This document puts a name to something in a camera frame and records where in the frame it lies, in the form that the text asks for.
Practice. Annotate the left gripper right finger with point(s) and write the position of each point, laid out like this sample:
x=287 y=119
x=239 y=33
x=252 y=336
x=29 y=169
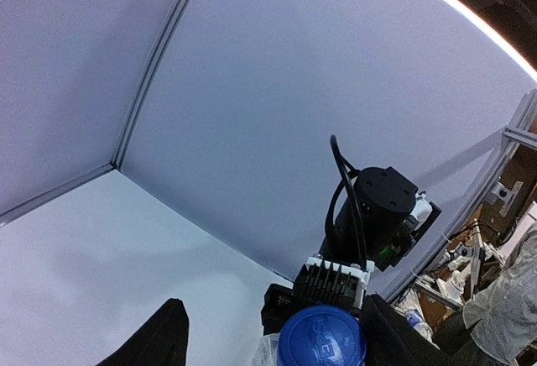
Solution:
x=391 y=340

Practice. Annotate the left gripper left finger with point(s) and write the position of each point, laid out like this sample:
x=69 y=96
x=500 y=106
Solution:
x=161 y=340

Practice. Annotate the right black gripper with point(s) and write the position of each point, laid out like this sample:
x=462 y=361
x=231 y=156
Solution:
x=278 y=307

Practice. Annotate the blue bottle cap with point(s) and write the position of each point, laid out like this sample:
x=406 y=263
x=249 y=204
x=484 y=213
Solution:
x=321 y=335

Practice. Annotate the blue cap water bottle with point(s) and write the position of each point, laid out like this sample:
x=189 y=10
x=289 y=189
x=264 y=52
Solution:
x=265 y=354

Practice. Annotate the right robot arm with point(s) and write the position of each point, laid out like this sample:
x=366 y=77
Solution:
x=372 y=231

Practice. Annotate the background clutter boxes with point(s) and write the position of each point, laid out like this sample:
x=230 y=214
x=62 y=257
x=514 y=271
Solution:
x=467 y=249

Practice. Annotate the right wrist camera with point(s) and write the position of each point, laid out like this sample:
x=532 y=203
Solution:
x=324 y=282

